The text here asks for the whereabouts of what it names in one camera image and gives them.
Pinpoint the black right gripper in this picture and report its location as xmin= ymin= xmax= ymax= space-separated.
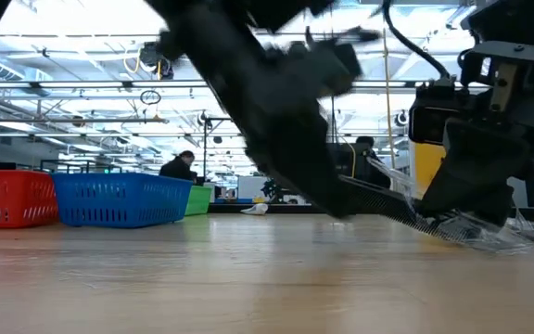
xmin=417 ymin=41 xmax=534 ymax=228

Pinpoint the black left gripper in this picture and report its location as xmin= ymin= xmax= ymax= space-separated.
xmin=220 ymin=50 xmax=356 ymax=219

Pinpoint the white travel tube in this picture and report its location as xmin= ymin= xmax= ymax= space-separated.
xmin=240 ymin=202 xmax=270 ymax=216

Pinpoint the white yellow wipes canister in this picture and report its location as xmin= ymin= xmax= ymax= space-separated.
xmin=409 ymin=141 xmax=450 ymax=201

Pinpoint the green plastic basket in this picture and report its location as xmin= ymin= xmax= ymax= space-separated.
xmin=184 ymin=185 xmax=214 ymax=217

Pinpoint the blue plastic basket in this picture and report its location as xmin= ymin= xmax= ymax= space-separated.
xmin=51 ymin=173 xmax=194 ymax=228

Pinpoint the long ceiling light bar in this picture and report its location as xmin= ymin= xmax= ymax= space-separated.
xmin=0 ymin=81 xmax=490 ymax=89

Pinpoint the red plastic basket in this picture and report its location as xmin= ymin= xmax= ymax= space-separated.
xmin=0 ymin=169 xmax=59 ymax=229

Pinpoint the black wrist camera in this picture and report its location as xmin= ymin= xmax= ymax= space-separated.
xmin=408 ymin=85 xmax=470 ymax=145
xmin=294 ymin=39 xmax=365 ymax=98

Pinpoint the black table frame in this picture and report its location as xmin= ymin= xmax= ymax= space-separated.
xmin=209 ymin=203 xmax=534 ymax=223

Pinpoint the black metal frame rig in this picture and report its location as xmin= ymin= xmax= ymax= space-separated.
xmin=201 ymin=116 xmax=249 ymax=183

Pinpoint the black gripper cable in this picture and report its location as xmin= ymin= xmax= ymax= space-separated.
xmin=381 ymin=0 xmax=451 ymax=81

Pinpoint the black ceiling cable reel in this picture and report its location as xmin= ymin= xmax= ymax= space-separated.
xmin=138 ymin=42 xmax=174 ymax=81

